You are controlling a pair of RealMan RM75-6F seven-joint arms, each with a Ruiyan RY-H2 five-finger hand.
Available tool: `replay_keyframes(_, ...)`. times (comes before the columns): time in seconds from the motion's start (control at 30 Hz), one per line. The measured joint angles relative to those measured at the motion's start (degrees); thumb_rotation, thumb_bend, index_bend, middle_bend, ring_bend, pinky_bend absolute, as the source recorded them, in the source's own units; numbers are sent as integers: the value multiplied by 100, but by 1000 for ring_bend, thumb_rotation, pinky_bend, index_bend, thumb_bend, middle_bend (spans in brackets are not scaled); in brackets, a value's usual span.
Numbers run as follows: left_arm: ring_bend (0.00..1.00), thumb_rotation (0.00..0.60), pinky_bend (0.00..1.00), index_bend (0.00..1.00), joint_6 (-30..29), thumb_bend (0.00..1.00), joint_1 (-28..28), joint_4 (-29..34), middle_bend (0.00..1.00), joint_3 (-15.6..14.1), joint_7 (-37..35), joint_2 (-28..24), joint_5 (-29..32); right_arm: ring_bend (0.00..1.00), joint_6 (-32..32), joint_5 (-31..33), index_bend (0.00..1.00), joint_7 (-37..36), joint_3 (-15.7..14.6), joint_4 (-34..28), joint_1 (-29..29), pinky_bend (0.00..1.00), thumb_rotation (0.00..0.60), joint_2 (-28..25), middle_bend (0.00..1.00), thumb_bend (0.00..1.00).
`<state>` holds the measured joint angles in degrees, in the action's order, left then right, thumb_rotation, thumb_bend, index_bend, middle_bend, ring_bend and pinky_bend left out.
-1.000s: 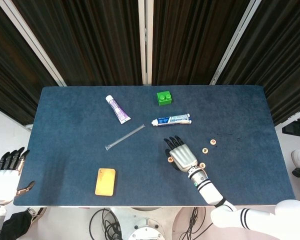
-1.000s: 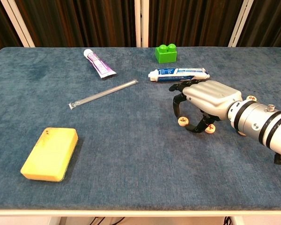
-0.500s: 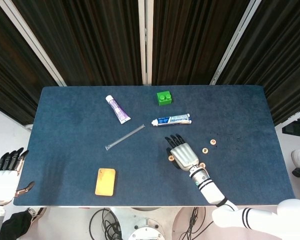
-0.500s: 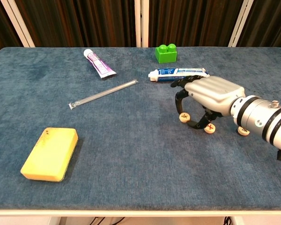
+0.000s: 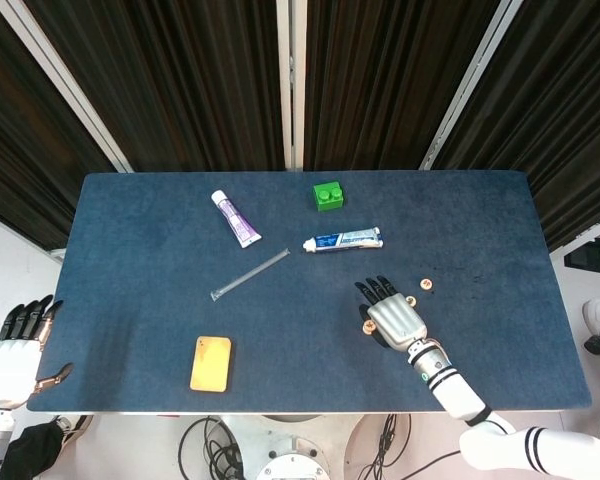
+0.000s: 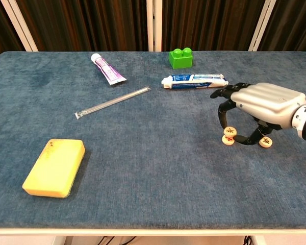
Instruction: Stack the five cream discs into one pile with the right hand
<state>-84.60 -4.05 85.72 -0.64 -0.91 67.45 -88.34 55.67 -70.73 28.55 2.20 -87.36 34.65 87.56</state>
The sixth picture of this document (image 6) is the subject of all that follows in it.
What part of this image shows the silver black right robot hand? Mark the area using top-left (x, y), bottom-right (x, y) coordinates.
top-left (210, 82), bottom-right (306, 146)

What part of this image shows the wooden chess disc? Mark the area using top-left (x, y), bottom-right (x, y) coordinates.
top-left (221, 134), bottom-right (236, 146)
top-left (259, 136), bottom-right (273, 149)
top-left (223, 126), bottom-right (238, 137)

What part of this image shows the blue white toothpaste tube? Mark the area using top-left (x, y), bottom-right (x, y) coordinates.
top-left (161, 73), bottom-right (230, 89)

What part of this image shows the green toy building block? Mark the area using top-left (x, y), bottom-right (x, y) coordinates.
top-left (168, 47), bottom-right (194, 70)

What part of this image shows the blue velvet table cover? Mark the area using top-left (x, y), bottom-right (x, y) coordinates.
top-left (0, 51), bottom-right (306, 230)

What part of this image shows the clear wrapped straw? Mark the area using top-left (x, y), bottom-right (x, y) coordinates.
top-left (74, 86), bottom-right (151, 120)

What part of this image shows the purple white cream tube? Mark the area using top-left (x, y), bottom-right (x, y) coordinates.
top-left (90, 53), bottom-right (128, 86)

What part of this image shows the dark brown curtain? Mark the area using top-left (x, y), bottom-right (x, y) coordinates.
top-left (0, 0), bottom-right (306, 63)

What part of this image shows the yellow rectangular sponge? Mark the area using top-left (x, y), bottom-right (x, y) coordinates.
top-left (22, 138), bottom-right (86, 199)

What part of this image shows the white frame post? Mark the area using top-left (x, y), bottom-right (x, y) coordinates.
top-left (0, 0), bottom-right (39, 52)
top-left (146, 0), bottom-right (163, 52)
top-left (248, 0), bottom-right (277, 52)

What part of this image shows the white table frame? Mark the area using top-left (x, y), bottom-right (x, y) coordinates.
top-left (0, 228), bottom-right (306, 245)

